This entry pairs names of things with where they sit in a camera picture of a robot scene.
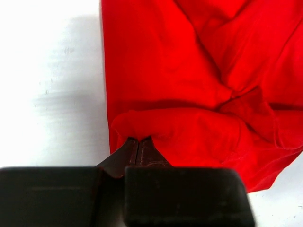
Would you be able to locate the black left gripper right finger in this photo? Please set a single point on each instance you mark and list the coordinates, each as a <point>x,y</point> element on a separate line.
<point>160,195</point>

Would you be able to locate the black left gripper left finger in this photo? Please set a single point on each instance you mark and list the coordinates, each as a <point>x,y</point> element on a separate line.
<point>78,196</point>

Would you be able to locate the red t-shirt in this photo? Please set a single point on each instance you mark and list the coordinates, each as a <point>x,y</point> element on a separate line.
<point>216,83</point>

